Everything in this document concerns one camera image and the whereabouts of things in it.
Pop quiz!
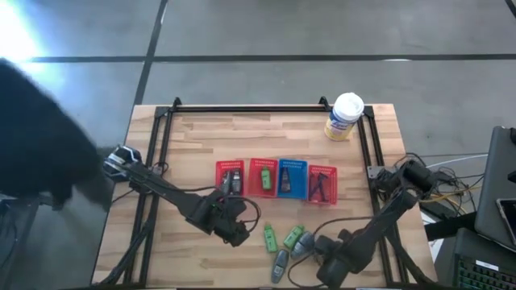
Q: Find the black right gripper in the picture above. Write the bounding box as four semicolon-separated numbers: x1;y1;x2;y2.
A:
314;234;352;288

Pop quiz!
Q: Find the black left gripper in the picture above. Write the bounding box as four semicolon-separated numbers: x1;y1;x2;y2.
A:
203;196;252;248

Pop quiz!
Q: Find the green travel bottle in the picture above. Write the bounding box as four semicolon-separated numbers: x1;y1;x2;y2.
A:
263;223;280;255
260;165;273;192
282;225;306;251

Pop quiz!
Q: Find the black toiletry tube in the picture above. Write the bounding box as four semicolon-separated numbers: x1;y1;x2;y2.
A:
279;166;293;193

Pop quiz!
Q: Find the red plastic basket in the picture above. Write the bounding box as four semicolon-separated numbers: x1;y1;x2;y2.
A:
247;157;280;199
307;164;339;207
214;159;246;198

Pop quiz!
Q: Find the blue plastic basket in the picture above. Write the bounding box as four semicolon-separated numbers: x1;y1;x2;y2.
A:
277;158;309;201

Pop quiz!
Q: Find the black computer keyboard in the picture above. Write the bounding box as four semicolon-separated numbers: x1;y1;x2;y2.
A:
456;257;516;290

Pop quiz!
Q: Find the white Lysol wipes canister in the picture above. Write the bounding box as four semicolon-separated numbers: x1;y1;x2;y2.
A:
323;92;365;143

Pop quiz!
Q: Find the black smartphone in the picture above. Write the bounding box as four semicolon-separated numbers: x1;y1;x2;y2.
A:
496;197;516;247

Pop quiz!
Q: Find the grey laptop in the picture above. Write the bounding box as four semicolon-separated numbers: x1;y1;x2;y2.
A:
474;126;516;254

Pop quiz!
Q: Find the person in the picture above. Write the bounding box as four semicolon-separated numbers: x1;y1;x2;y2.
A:
0;57;104;211

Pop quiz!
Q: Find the grey metal stand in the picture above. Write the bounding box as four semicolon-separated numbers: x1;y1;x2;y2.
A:
0;193;53;213

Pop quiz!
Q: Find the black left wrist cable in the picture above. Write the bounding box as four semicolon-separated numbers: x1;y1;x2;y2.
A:
235;196;263;235

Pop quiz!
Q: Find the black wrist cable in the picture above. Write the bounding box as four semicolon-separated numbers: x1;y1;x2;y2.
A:
286;216;374;289
235;196;263;235

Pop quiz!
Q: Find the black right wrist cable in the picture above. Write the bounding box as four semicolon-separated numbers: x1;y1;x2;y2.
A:
286;216;374;289

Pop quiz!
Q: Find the black aluminium rig frame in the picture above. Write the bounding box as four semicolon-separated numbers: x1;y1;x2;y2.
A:
98;96;437;289

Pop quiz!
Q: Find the black strap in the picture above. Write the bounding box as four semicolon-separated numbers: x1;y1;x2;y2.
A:
423;212;478;242

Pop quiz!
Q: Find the yellow cable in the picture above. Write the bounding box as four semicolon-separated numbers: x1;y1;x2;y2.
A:
418;185;483;205

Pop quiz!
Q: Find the white cable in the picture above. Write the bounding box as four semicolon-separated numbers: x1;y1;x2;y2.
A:
425;153;489;170

